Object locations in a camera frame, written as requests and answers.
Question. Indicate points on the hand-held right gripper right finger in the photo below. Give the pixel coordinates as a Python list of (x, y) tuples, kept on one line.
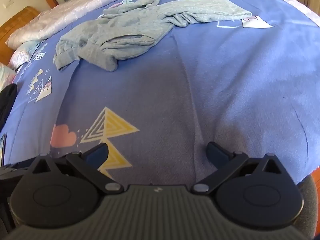
[(216, 152)]

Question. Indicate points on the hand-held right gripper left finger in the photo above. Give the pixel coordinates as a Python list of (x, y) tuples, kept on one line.
[(98, 153)]

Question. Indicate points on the black cloth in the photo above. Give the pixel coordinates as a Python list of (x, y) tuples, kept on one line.
[(7, 105)]

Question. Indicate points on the blue printed blanket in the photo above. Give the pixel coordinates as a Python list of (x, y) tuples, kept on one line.
[(175, 92)]

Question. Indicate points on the small floral pillow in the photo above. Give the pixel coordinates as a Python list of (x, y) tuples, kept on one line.
[(22, 55)]

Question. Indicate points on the lilac floral quilt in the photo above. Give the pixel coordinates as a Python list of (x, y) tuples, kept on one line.
[(50, 22)]

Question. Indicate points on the wooden woven headboard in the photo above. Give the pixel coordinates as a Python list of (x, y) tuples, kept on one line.
[(15, 22)]

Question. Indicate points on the lilac floral bed sheet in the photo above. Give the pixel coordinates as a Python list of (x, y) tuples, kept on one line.
[(297, 2)]

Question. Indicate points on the white wall switch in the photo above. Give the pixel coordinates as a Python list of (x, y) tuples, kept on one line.
[(8, 5)]

